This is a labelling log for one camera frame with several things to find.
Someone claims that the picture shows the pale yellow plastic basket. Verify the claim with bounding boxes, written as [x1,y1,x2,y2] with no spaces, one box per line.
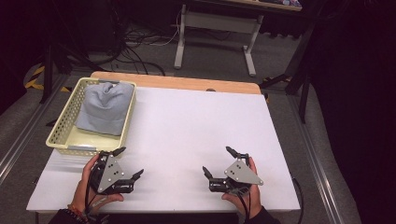
[45,77,138,159]

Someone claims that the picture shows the black floor cable bundle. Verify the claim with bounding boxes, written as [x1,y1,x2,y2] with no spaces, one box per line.
[102,8,176,77]

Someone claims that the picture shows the person's left hand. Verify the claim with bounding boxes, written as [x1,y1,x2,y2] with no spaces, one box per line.
[72,153,125,216]

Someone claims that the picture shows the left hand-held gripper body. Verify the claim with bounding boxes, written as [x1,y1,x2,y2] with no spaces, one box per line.
[89,150,135,196]

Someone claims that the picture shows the light blue tank top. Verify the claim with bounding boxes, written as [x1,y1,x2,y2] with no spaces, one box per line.
[75,81,135,137]

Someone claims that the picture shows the left hand-held gripper cable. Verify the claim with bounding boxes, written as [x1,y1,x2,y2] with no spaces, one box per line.
[84,167,108,218]

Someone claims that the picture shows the yellow black floor tape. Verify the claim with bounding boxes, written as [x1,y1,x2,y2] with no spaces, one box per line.
[24,63,71,93]

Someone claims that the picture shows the wooden table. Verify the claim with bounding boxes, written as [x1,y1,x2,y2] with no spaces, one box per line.
[90,70,262,95]

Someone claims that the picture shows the black metal stand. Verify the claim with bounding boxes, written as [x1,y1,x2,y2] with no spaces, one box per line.
[258,18,316,124]

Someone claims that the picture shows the person's right hand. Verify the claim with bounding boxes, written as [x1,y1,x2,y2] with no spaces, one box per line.
[221,156,264,220]

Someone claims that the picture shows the black curtain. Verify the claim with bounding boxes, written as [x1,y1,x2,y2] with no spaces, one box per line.
[311,0,396,224]
[0,0,48,116]

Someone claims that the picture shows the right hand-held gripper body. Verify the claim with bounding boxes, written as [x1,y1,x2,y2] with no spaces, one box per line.
[208,152,264,196]

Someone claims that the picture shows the aluminium floor rail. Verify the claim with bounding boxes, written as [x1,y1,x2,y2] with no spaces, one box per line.
[0,74,68,185]
[286,94,347,224]

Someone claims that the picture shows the white table cover sheet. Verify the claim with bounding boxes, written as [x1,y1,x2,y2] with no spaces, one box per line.
[26,86,302,214]

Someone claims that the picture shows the hand-held gripper cable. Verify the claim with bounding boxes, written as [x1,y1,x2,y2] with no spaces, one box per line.
[84,167,108,218]
[236,188,251,223]

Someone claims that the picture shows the black cable at table edge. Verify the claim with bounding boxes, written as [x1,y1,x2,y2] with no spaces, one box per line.
[290,174,305,224]

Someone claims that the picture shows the white floor cable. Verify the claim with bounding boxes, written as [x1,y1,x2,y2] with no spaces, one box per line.
[136,8,184,48]

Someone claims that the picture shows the bead bracelet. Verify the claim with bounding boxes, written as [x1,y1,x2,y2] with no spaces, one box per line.
[66,203,90,223]

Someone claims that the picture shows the wooden desk with white legs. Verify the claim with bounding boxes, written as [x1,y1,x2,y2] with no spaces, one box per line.
[172,0,304,77]

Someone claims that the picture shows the right hand-held gripper cable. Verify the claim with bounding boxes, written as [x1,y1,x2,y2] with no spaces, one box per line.
[236,188,251,223]

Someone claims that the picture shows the black tripod stand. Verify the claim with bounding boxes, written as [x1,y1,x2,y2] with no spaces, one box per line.
[38,43,104,105]

